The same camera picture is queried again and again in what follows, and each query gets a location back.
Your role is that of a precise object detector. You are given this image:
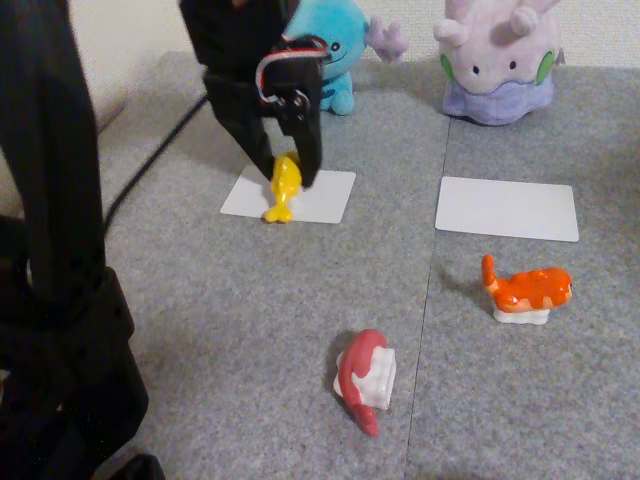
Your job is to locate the yellow egg sushi toy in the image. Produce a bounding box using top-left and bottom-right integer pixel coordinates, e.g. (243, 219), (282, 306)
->
(263, 151), (304, 224)

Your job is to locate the orange shrimp sushi toy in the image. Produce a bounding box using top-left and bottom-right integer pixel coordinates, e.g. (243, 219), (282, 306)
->
(480, 253), (575, 327)

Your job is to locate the blue Wooper plush toy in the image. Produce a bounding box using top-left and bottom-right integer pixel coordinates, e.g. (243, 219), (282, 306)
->
(282, 0), (411, 117)

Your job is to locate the purple Goomy plush toy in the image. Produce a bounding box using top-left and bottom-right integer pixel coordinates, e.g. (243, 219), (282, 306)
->
(432, 0), (566, 126)

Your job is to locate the red tuna sushi toy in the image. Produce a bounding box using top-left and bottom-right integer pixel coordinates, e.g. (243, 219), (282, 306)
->
(332, 328), (396, 439)

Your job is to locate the white rectangular card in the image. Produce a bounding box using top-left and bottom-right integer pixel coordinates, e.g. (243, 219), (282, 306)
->
(219, 163), (357, 225)
(434, 175), (580, 244)

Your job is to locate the gray carpet tile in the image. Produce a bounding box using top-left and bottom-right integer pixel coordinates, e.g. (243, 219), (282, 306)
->
(403, 64), (640, 480)
(97, 49), (454, 480)

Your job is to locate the black cable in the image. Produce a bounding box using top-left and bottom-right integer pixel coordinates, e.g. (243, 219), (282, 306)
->
(103, 93), (210, 229)

